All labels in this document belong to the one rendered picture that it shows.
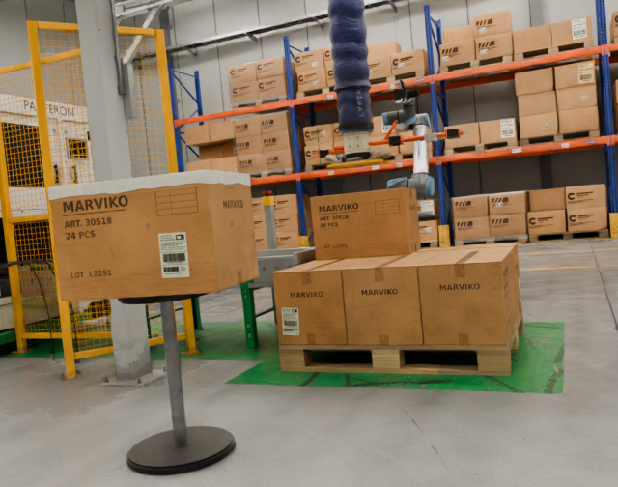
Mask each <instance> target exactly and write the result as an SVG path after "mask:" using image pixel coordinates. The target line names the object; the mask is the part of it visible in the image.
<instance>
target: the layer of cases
mask: <svg viewBox="0 0 618 487"><path fill-rule="evenodd" d="M272 276H273V286H274V296H275V307H276V317H277V327H278V337H279V345H348V344H349V345H454V346H507V345H508V343H509V340H510V337H511V335H512V332H513V329H514V327H515V324H516V322H517V319H518V317H519V315H520V310H521V293H520V268H519V255H518V244H517V243H507V244H491V245H475V246H459V247H444V248H427V249H419V250H417V251H415V252H413V253H412V254H410V255H395V256H380V257H364V258H350V259H334V260H318V261H316V260H315V261H312V262H308V263H305V264H301V265H298V266H294V267H291V268H287V269H285V270H281V271H278V272H273V273H272Z"/></svg>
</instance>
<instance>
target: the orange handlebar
mask: <svg viewBox="0 0 618 487"><path fill-rule="evenodd" d="M424 137H425V136H424V135H420V136H417V135H413V136H409V137H405V138H402V142H403V141H404V142H414V141H419V140H424ZM435 137H437V138H439V137H445V132H444V133H436V134H435ZM384 144H388V140H381V141H374V142H369V143H368V145H369V146H377V145H384ZM333 150H339V151H331V154H332V155H335V154H343V153H344V152H345V149H344V145H343V146H335V147H333Z"/></svg>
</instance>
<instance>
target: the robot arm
mask: <svg viewBox="0 0 618 487"><path fill-rule="evenodd" d="M395 85H396V86H399V88H403V89H394V94H395V96H396V97H395V98H396V99H395V100H398V101H397V102H396V103H401V104H402V109H403V110H399V111H392V112H385V113H382V122H383V125H384V126H388V125H390V126H392V125H393V123H394V122H395V121H396V120H397V121H398V124H397V125H396V127H395V128H396V129H398V130H402V131H404V130H413V135H417V136H420V135H424V134H427V133H428V129H429V128H430V127H431V126H430V121H429V116H428V114H426V113H425V114H417V115H416V114H415V97H419V90H412V91H409V90H407V88H406V85H405V82H404V81H403V80H402V79H400V81H399V82H396V83H395ZM404 187H407V188H416V198H427V197H432V196H433V195H434V192H435V183H434V178H433V177H431V175H430V174H429V157H428V142H425V141H420V140H419V141H414V142H413V174H412V175H411V179H408V180H407V177H404V178H398V179H393V180H389V181H388V182H387V189H394V188H404Z"/></svg>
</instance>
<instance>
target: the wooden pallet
mask: <svg viewBox="0 0 618 487"><path fill-rule="evenodd" d="M523 331H524V327H523V315H522V308H521V310H520V315H519V317H518V319H517V322H516V324H515V327H514V329H513V332H512V335H511V337H510V340H509V343H508V345H507V346H454V345H349V344H348V345H279V353H280V364H281V371H310V372H355V373H401V374H445V375H491V376H510V375H511V372H512V362H511V353H514V354H516V353H517V352H518V349H519V335H518V333H523ZM311 352H372V360H373V363H312V360H311ZM405 353H477V360H478V365H437V364H405Z"/></svg>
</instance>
